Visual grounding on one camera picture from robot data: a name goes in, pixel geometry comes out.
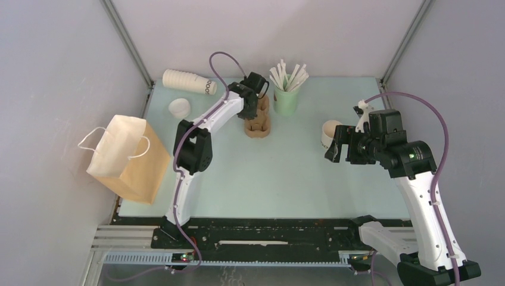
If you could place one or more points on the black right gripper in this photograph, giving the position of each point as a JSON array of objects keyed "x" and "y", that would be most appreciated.
[{"x": 346, "y": 134}]

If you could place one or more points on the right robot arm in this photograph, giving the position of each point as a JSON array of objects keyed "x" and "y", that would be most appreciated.
[{"x": 435, "y": 258}]

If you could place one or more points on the single white paper cup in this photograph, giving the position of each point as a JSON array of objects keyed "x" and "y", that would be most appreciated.
[{"x": 328, "y": 131}]

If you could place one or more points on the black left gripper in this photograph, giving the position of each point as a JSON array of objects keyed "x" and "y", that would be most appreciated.
[{"x": 252, "y": 114}]

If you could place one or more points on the aluminium frame post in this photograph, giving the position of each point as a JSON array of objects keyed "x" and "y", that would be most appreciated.
[
  {"x": 127, "y": 41},
  {"x": 412, "y": 29}
]

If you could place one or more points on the bundle of white wrapped straws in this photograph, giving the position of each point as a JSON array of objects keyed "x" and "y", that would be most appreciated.
[{"x": 288, "y": 82}]

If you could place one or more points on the aluminium frame post right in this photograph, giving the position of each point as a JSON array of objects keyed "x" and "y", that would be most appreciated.
[{"x": 412, "y": 29}]

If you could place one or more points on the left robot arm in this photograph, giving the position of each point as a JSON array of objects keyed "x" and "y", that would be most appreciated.
[{"x": 193, "y": 147}]

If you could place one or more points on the aluminium frame post left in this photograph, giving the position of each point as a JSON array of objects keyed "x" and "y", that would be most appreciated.
[{"x": 127, "y": 41}]

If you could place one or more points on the green straw holder cup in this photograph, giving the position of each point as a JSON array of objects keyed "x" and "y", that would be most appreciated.
[{"x": 285, "y": 103}]

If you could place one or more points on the brown paper bag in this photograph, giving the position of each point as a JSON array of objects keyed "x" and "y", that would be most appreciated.
[{"x": 128, "y": 158}]

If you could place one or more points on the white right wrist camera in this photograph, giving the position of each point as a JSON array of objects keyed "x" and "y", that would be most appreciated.
[{"x": 363, "y": 110}]

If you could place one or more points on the stack of white paper cups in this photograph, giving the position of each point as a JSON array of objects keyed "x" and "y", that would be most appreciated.
[{"x": 186, "y": 81}]

